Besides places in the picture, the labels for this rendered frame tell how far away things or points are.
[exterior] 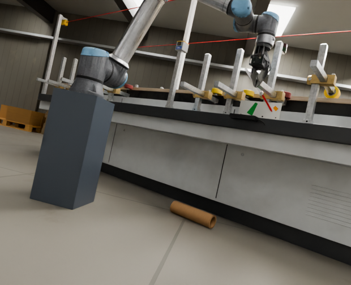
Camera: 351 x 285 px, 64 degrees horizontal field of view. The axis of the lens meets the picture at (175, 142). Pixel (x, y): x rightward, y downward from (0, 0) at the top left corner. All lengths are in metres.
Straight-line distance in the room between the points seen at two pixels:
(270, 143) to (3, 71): 8.60
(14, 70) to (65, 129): 7.83
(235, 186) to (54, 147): 1.19
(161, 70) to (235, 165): 5.72
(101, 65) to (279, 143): 1.09
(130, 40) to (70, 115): 0.58
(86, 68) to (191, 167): 1.09
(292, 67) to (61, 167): 6.63
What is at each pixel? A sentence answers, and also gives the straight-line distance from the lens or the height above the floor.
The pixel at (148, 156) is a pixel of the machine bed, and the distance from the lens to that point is 2.51.
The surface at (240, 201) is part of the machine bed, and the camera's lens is 2.00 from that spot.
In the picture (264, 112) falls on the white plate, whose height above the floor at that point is 0.73.
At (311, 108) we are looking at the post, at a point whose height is 0.78.
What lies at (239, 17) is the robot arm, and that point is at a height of 1.10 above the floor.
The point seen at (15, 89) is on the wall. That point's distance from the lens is 9.22.
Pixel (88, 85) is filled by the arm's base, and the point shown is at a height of 0.65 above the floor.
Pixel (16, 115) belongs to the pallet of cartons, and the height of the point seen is 0.31.
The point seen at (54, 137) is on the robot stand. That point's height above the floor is 0.34.
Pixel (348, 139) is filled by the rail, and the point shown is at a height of 0.64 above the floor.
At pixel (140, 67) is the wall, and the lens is 7.68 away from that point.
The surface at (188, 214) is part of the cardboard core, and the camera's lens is 1.77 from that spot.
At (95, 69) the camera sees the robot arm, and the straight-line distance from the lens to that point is 1.63.
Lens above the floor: 0.44
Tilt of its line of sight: level
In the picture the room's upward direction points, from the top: 12 degrees clockwise
